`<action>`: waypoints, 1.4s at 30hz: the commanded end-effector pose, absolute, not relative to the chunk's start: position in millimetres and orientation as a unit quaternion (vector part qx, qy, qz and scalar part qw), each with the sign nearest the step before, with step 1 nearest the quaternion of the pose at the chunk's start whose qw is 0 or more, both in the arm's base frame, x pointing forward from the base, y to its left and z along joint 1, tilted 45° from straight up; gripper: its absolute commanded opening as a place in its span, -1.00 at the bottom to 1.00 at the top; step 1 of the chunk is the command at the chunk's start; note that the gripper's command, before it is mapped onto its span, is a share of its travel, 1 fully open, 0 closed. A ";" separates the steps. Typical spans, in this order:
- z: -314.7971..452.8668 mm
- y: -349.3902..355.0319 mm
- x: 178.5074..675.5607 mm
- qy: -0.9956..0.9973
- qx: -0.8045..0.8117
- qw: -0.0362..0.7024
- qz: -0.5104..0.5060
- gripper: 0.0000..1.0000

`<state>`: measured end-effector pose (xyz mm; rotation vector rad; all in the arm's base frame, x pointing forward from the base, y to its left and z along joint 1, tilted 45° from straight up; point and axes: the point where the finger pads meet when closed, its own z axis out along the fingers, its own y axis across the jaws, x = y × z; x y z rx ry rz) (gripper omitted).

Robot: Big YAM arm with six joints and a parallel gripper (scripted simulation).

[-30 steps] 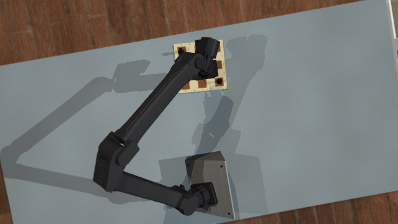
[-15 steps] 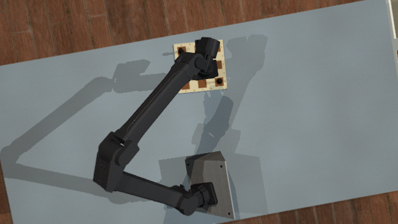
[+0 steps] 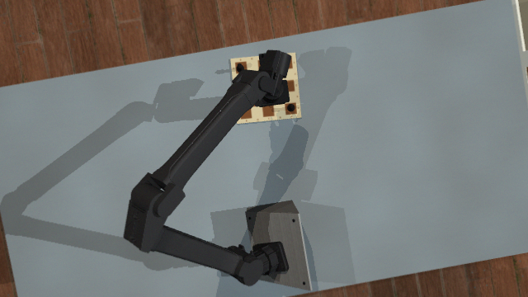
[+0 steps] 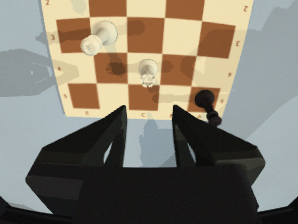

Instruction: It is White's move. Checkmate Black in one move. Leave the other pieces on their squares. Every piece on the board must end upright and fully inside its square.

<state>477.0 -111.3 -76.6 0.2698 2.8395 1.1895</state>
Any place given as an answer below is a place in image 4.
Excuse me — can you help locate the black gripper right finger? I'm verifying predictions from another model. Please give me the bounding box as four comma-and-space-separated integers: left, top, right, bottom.
172, 105, 266, 186

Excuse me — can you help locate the cream and brown chessboard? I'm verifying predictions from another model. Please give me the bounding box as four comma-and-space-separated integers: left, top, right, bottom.
41, 0, 253, 121

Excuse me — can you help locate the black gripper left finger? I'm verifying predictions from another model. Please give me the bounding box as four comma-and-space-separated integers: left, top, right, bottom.
34, 105, 127, 167

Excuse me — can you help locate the black chess piece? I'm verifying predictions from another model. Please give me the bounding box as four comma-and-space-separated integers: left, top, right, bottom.
195, 90, 222, 127

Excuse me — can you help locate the white king chess piece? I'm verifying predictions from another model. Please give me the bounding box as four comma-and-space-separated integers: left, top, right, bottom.
81, 21, 117, 56

